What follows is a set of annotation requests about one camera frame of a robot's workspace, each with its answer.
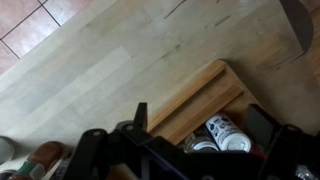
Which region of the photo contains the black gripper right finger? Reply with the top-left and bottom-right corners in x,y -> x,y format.
247,103 -> 282,155

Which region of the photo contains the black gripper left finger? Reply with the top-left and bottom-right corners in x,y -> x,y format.
133,102 -> 149,132

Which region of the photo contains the spice jar with white label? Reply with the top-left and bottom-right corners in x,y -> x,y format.
204,112 -> 253,153

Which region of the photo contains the wooden spice rack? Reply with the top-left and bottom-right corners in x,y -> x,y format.
147,59 -> 262,148

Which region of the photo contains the brown capped green label bottle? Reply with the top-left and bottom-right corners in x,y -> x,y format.
8,140 -> 65,180

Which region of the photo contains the grey round container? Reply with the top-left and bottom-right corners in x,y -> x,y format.
0,135 -> 16,165

